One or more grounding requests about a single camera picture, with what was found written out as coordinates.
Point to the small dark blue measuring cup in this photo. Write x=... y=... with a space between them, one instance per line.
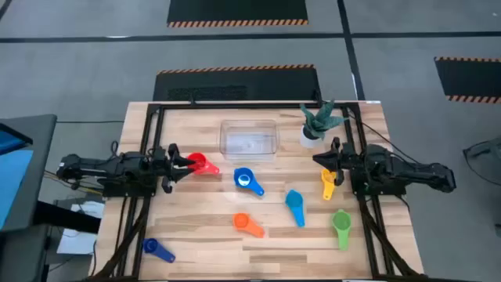
x=150 y=246

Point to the white paper sheets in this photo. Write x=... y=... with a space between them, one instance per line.
x=76 y=241

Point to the orange measuring cup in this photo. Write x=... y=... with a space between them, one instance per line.
x=242 y=222

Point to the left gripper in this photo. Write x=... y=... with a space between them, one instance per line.
x=166 y=164

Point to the red measuring cup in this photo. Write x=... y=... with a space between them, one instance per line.
x=207 y=168

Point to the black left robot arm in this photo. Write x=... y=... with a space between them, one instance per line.
x=117 y=166

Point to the teal measuring cup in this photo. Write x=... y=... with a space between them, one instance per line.
x=295 y=203

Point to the grey side desk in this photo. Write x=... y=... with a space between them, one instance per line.
x=39 y=129

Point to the white plant pot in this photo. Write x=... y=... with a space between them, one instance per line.
x=309 y=141

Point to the green artificial plant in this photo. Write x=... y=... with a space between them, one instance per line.
x=321 y=119

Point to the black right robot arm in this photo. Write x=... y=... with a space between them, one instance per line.
x=411 y=170

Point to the yellow measuring cup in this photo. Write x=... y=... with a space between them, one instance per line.
x=328 y=188

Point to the clear plastic basket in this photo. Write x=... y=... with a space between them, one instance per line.
x=249 y=141

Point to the black hazard-striped floor mat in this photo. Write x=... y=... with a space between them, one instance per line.
x=469 y=78
x=236 y=11
x=274 y=82

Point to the green measuring cup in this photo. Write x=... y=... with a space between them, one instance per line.
x=341 y=223

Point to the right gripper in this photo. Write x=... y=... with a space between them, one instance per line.
x=343 y=162

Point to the blue-screen monitor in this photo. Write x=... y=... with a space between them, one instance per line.
x=11 y=172

